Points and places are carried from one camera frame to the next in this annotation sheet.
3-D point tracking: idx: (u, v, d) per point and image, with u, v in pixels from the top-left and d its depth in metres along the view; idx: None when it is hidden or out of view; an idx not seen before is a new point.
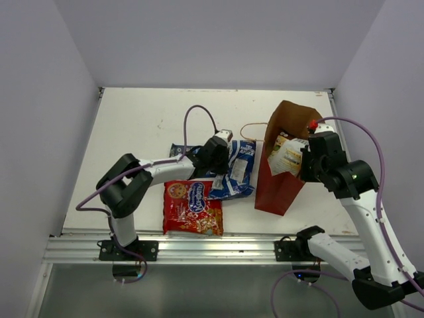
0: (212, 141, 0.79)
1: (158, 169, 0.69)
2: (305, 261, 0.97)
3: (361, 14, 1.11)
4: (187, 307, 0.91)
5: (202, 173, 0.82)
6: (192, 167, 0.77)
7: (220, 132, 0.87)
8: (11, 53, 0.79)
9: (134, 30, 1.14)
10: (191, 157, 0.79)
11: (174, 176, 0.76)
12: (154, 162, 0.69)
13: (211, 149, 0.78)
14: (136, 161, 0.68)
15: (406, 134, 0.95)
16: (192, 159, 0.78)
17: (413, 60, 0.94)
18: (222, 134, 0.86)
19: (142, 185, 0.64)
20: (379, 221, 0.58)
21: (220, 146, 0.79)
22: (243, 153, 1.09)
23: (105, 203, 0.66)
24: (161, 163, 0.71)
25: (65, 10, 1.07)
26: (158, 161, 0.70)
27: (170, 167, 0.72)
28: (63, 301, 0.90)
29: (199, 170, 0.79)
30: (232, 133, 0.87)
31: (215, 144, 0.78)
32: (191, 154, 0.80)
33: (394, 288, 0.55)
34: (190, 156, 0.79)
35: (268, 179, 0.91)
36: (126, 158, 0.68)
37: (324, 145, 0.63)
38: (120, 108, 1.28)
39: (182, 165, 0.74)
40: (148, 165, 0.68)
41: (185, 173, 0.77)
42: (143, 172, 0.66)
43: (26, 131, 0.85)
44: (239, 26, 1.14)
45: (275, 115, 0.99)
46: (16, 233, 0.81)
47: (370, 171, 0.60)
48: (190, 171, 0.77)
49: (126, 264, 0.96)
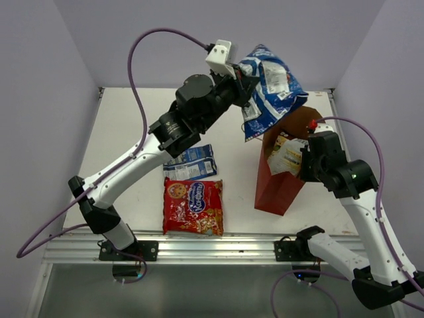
0: (181, 95, 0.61)
1: (103, 186, 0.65)
2: (305, 261, 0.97)
3: (361, 13, 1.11)
4: (187, 307, 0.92)
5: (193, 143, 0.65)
6: (159, 152, 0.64)
7: (214, 52, 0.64)
8: (10, 53, 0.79)
9: (134, 30, 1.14)
10: (166, 127, 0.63)
11: (144, 169, 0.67)
12: (95, 182, 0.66)
13: (185, 105, 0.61)
14: (79, 187, 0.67)
15: (406, 134, 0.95)
16: (167, 130, 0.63)
17: (412, 59, 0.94)
18: (217, 55, 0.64)
19: (88, 215, 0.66)
20: (379, 220, 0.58)
21: (193, 100, 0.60)
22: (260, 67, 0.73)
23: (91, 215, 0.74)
24: (107, 177, 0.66)
25: (65, 10, 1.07)
26: (103, 177, 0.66)
27: (122, 173, 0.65)
28: (63, 301, 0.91)
29: (181, 142, 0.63)
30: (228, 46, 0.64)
31: (186, 98, 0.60)
32: (168, 120, 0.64)
33: (393, 287, 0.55)
34: (165, 126, 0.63)
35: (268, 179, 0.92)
36: (72, 185, 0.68)
37: (324, 144, 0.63)
38: (120, 108, 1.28)
39: (142, 159, 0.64)
40: (90, 189, 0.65)
41: (156, 160, 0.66)
42: (87, 201, 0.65)
43: (26, 131, 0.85)
44: (239, 26, 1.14)
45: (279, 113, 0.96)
46: (16, 233, 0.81)
47: (370, 171, 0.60)
48: (163, 154, 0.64)
49: (126, 264, 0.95)
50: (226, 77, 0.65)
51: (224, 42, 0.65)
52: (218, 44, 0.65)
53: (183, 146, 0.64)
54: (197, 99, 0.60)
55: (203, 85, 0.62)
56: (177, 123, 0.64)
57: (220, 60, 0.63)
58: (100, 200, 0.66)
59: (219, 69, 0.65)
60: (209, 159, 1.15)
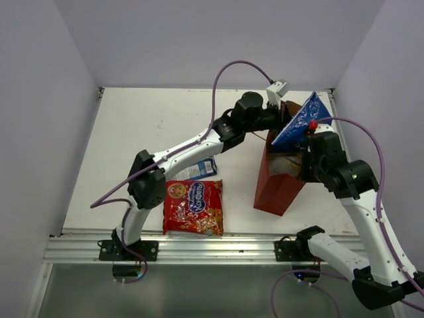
0: (240, 103, 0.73)
1: (173, 161, 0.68)
2: (305, 261, 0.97)
3: (361, 13, 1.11)
4: (187, 307, 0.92)
5: (238, 142, 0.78)
6: (220, 143, 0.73)
7: (275, 84, 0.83)
8: (10, 53, 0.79)
9: (134, 30, 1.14)
10: (222, 128, 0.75)
11: (203, 155, 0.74)
12: (167, 156, 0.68)
13: (241, 112, 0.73)
14: (150, 158, 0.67)
15: (406, 134, 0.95)
16: (223, 130, 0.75)
17: (412, 60, 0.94)
18: (275, 86, 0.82)
19: (156, 183, 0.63)
20: (379, 221, 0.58)
21: (251, 108, 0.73)
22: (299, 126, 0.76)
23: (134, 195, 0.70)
24: (176, 153, 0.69)
25: (65, 10, 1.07)
26: (173, 152, 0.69)
27: (189, 153, 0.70)
28: (63, 301, 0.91)
29: (232, 140, 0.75)
30: (285, 83, 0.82)
31: (244, 106, 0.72)
32: (223, 123, 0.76)
33: (393, 287, 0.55)
34: (221, 126, 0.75)
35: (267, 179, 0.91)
36: (142, 156, 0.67)
37: (324, 145, 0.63)
38: (120, 108, 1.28)
39: (206, 146, 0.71)
40: (161, 160, 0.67)
41: (212, 150, 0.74)
42: (157, 170, 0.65)
43: (25, 132, 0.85)
44: (239, 26, 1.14)
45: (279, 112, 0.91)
46: (16, 233, 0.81)
47: (370, 171, 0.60)
48: (218, 146, 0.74)
49: (126, 264, 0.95)
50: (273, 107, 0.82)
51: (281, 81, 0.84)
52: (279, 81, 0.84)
53: (232, 143, 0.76)
54: (254, 108, 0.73)
55: (257, 98, 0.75)
56: (230, 125, 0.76)
57: (274, 90, 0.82)
58: (168, 171, 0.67)
59: (272, 99, 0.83)
60: (209, 159, 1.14)
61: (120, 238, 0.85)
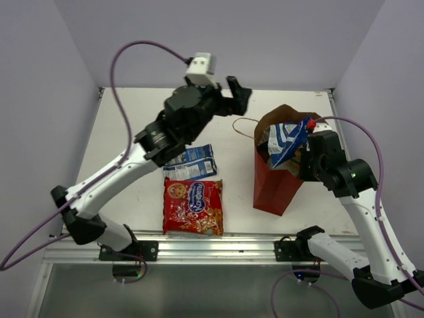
0: (170, 103, 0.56)
1: (87, 196, 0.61)
2: (305, 261, 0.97)
3: (360, 12, 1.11)
4: (188, 307, 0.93)
5: (179, 152, 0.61)
6: (143, 161, 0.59)
7: (195, 63, 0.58)
8: (10, 52, 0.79)
9: (134, 30, 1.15)
10: (151, 137, 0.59)
11: (130, 179, 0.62)
12: (81, 191, 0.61)
13: (172, 116, 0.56)
14: (63, 196, 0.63)
15: (406, 132, 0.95)
16: (152, 140, 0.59)
17: (411, 59, 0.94)
18: (199, 65, 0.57)
19: (73, 227, 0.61)
20: (379, 220, 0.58)
21: (183, 110, 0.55)
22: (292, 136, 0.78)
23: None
24: (92, 186, 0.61)
25: (65, 10, 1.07)
26: (86, 186, 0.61)
27: (106, 183, 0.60)
28: (63, 301, 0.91)
29: (166, 152, 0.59)
30: (211, 55, 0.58)
31: (174, 107, 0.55)
32: (153, 131, 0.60)
33: (393, 287, 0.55)
34: (151, 136, 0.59)
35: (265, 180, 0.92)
36: (55, 194, 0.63)
37: (323, 144, 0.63)
38: (120, 108, 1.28)
39: (125, 170, 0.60)
40: (73, 199, 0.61)
41: (142, 169, 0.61)
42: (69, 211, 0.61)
43: (25, 130, 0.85)
44: (239, 26, 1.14)
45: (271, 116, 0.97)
46: (15, 232, 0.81)
47: (369, 171, 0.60)
48: (146, 165, 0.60)
49: (126, 264, 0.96)
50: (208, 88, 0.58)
51: (205, 53, 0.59)
52: (197, 55, 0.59)
53: (169, 155, 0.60)
54: (187, 108, 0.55)
55: (191, 94, 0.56)
56: (163, 132, 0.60)
57: (201, 70, 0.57)
58: (83, 210, 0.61)
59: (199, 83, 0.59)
60: (208, 159, 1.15)
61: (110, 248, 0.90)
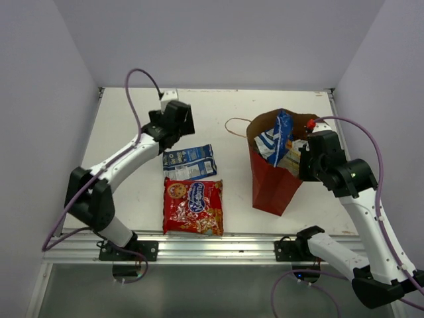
0: (171, 104, 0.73)
1: (114, 169, 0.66)
2: (305, 261, 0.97)
3: (360, 12, 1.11)
4: (189, 307, 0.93)
5: (171, 143, 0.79)
6: (154, 144, 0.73)
7: (165, 94, 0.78)
8: (9, 51, 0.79)
9: (135, 29, 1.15)
10: (152, 130, 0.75)
11: (142, 159, 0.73)
12: (106, 165, 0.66)
13: (172, 114, 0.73)
14: (88, 173, 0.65)
15: (406, 132, 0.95)
16: (154, 132, 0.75)
17: (412, 58, 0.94)
18: (170, 95, 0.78)
19: (101, 198, 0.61)
20: (378, 219, 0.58)
21: (181, 109, 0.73)
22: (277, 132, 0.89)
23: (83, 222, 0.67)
24: (115, 161, 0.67)
25: (64, 9, 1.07)
26: (110, 161, 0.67)
27: (128, 158, 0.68)
28: (65, 301, 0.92)
29: (165, 140, 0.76)
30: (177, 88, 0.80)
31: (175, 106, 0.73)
32: (153, 126, 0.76)
33: (393, 286, 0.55)
34: (152, 129, 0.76)
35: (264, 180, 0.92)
36: (76, 174, 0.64)
37: (323, 144, 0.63)
38: (120, 108, 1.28)
39: (142, 148, 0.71)
40: (101, 171, 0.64)
41: (152, 151, 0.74)
42: (97, 182, 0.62)
43: (25, 130, 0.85)
44: (239, 25, 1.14)
45: (264, 118, 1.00)
46: (15, 232, 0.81)
47: (369, 170, 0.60)
48: (154, 148, 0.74)
49: (126, 264, 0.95)
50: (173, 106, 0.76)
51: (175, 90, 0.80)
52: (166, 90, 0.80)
53: (165, 143, 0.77)
54: (183, 110, 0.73)
55: (169, 110, 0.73)
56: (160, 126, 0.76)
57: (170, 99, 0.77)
58: (111, 181, 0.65)
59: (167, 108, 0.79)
60: (208, 159, 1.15)
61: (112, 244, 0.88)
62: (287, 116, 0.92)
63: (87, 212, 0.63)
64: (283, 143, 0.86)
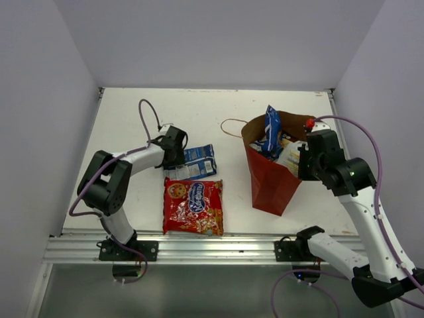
0: (173, 128, 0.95)
1: (132, 157, 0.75)
2: (305, 261, 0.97)
3: (360, 12, 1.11)
4: (187, 307, 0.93)
5: (171, 156, 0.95)
6: (161, 151, 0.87)
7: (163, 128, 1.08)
8: (10, 50, 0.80)
9: (135, 30, 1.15)
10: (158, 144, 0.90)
11: (149, 161, 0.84)
12: (127, 152, 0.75)
13: (173, 134, 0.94)
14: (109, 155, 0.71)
15: (406, 132, 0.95)
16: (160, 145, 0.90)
17: (411, 58, 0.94)
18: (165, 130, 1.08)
19: (124, 172, 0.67)
20: (377, 217, 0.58)
21: (181, 133, 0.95)
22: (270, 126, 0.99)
23: (93, 206, 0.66)
24: (133, 152, 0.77)
25: (65, 10, 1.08)
26: (130, 151, 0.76)
27: (144, 153, 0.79)
28: (65, 301, 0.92)
29: (167, 154, 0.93)
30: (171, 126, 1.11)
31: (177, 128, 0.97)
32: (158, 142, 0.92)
33: (393, 285, 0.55)
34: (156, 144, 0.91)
35: (262, 181, 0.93)
36: (99, 156, 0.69)
37: (322, 143, 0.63)
38: (120, 108, 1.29)
39: (152, 150, 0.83)
40: (123, 155, 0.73)
41: (156, 158, 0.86)
42: (120, 161, 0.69)
43: (25, 130, 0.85)
44: (239, 26, 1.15)
45: (254, 123, 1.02)
46: (15, 232, 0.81)
47: (367, 169, 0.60)
48: (160, 154, 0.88)
49: (126, 264, 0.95)
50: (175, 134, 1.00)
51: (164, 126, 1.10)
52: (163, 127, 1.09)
53: (167, 156, 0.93)
54: (181, 134, 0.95)
55: (171, 132, 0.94)
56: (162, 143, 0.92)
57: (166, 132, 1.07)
58: None
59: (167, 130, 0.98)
60: (209, 159, 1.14)
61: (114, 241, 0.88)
62: (275, 110, 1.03)
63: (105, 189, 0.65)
64: (274, 133, 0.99)
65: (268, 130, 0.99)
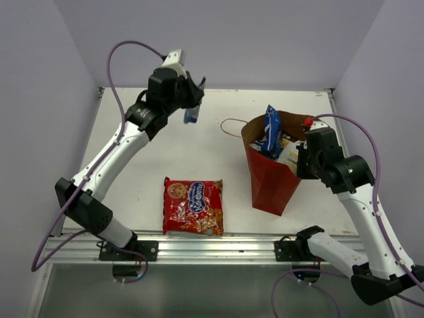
0: (154, 77, 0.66)
1: (97, 175, 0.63)
2: (305, 261, 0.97)
3: (358, 12, 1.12)
4: (187, 307, 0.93)
5: (163, 123, 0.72)
6: (139, 134, 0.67)
7: (167, 58, 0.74)
8: (10, 49, 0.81)
9: (136, 30, 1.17)
10: (138, 114, 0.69)
11: (130, 154, 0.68)
12: (89, 173, 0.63)
13: (158, 88, 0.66)
14: (71, 184, 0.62)
15: (405, 130, 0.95)
16: (141, 116, 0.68)
17: (410, 57, 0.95)
18: (171, 59, 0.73)
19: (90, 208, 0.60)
20: (376, 214, 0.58)
21: (166, 82, 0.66)
22: (271, 126, 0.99)
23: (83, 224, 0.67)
24: (98, 165, 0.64)
25: (66, 11, 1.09)
26: (93, 166, 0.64)
27: (110, 160, 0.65)
28: (64, 301, 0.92)
29: (156, 122, 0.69)
30: (181, 53, 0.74)
31: (159, 80, 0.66)
32: (138, 108, 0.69)
33: (391, 281, 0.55)
34: (137, 112, 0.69)
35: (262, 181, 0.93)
36: (59, 187, 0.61)
37: (320, 140, 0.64)
38: (121, 109, 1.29)
39: (125, 143, 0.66)
40: (84, 181, 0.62)
41: (137, 144, 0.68)
42: (84, 193, 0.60)
43: (26, 129, 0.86)
44: (238, 26, 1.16)
45: (254, 122, 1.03)
46: (15, 230, 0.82)
47: (366, 166, 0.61)
48: (141, 136, 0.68)
49: (126, 264, 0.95)
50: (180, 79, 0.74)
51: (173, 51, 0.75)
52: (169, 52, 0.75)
53: (157, 126, 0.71)
54: (168, 81, 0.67)
55: (154, 83, 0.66)
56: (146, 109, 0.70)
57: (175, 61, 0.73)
58: (97, 190, 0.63)
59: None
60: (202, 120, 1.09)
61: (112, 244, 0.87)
62: (274, 110, 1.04)
63: (83, 220, 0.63)
64: (274, 132, 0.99)
65: (268, 130, 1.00)
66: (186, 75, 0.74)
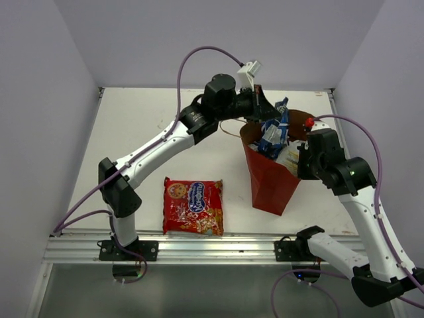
0: (211, 85, 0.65)
1: (137, 165, 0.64)
2: (305, 261, 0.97)
3: (360, 12, 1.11)
4: (187, 307, 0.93)
5: (212, 131, 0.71)
6: (188, 136, 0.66)
7: (246, 65, 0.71)
8: (9, 48, 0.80)
9: (135, 29, 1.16)
10: (191, 116, 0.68)
11: (173, 152, 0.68)
12: (130, 160, 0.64)
13: (211, 96, 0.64)
14: (112, 166, 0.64)
15: (406, 131, 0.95)
16: (192, 119, 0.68)
17: (411, 57, 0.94)
18: (248, 66, 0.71)
19: (121, 193, 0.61)
20: (377, 217, 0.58)
21: (222, 91, 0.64)
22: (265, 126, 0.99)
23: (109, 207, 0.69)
24: (142, 156, 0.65)
25: (65, 9, 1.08)
26: (136, 156, 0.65)
27: (153, 154, 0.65)
28: (64, 301, 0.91)
29: (204, 128, 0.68)
30: (258, 64, 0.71)
31: (216, 89, 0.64)
32: (192, 111, 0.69)
33: (393, 284, 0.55)
34: (190, 115, 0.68)
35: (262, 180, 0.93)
36: (103, 165, 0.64)
37: (322, 142, 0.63)
38: (120, 108, 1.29)
39: (171, 142, 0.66)
40: (124, 167, 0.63)
41: (184, 143, 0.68)
42: (120, 179, 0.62)
43: (25, 130, 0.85)
44: (238, 26, 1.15)
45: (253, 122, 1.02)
46: (15, 232, 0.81)
47: (368, 168, 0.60)
48: (187, 140, 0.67)
49: (126, 264, 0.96)
50: (246, 90, 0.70)
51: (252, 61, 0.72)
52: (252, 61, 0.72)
53: (205, 132, 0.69)
54: (224, 91, 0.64)
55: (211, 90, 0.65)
56: (200, 113, 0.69)
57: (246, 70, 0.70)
58: (133, 179, 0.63)
59: (246, 82, 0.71)
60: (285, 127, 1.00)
61: (116, 241, 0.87)
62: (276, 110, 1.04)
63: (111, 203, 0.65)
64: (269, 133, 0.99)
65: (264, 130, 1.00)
66: (254, 88, 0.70)
